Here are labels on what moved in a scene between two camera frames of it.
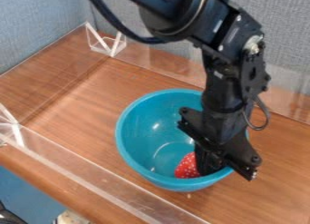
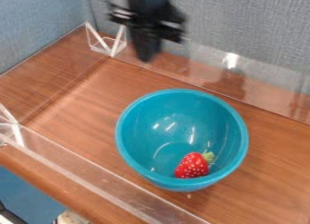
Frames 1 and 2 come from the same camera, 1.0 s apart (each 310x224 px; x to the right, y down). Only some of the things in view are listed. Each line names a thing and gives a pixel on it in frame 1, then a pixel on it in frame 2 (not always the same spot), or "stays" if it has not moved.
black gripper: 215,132 -> 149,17
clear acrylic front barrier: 89,178 stays
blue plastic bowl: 152,142 stays
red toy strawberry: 185,169 stays
